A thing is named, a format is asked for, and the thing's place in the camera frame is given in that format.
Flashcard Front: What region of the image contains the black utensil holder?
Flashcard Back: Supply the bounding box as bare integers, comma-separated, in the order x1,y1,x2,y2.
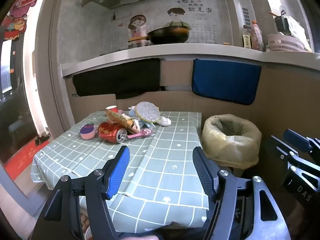
275,10,288,32

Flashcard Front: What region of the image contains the white kitchen counter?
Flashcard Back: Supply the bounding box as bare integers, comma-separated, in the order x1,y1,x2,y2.
61,43,320,78

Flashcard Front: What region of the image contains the plastic bottle with orange cap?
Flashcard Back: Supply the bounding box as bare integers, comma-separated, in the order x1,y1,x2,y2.
251,20,264,52

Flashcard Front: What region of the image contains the red floor mat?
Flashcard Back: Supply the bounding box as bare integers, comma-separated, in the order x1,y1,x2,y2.
5,140,50,180

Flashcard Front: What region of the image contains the small pink cup purple lid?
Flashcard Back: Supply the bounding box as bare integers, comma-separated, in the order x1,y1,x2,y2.
80,123,97,140

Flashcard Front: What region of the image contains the bin with yellowish plastic liner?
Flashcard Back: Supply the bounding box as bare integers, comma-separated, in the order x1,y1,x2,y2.
201,114,262,170

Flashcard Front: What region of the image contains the cartoon boy wall sticker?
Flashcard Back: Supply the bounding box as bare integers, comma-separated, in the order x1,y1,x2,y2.
166,7,190,29

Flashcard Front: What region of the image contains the white basket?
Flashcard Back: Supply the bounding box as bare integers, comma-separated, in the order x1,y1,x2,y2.
267,34,312,53

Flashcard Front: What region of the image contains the green checked tablecloth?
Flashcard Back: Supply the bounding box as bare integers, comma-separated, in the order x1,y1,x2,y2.
30,110,210,230

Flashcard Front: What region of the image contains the cartoon girl wall sticker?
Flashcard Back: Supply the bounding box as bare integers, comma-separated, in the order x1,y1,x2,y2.
127,15,148,48

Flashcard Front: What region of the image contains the black wok with wooden handle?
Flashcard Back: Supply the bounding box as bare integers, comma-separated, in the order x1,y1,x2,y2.
128,27,190,46

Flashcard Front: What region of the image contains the brown cardboard panel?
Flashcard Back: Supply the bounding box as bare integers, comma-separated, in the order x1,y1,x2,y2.
65,60,320,180

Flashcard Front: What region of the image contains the white hanging cloth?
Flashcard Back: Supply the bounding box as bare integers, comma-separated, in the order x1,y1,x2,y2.
285,16,310,49

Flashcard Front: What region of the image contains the black hanging cloth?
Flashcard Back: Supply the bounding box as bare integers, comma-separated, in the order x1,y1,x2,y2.
72,58,162,100

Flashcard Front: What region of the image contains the round clear bubble lid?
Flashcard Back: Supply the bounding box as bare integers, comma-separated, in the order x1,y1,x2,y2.
136,102,160,123

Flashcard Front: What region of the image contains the gold and pink snack bag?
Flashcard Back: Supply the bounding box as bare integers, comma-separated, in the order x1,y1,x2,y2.
105,109,142,133

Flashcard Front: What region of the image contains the red festive door sticker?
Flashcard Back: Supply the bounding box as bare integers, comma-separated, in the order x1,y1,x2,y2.
1,0,38,42

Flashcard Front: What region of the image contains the blue hanging cloth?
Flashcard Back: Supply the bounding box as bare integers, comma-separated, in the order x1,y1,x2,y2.
192,59,262,105

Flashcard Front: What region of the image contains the red drink can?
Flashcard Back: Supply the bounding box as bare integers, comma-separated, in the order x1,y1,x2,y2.
97,122,128,144

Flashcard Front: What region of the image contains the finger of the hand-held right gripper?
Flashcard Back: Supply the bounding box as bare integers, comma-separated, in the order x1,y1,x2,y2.
271,135,303,167
283,129,313,153

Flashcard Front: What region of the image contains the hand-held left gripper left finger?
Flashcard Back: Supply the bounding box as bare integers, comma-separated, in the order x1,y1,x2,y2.
30,145,131,240

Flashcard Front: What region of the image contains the dark sauce bottle yellow label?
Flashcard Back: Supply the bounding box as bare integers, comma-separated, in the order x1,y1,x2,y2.
241,25,252,48

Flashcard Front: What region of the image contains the red paper cup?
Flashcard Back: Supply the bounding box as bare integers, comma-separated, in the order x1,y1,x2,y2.
106,105,123,115

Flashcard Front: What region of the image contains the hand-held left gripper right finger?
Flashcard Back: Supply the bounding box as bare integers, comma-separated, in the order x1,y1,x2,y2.
192,146,292,240

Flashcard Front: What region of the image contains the pink printed packaging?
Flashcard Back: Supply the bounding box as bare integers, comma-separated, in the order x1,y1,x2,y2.
126,128,154,139

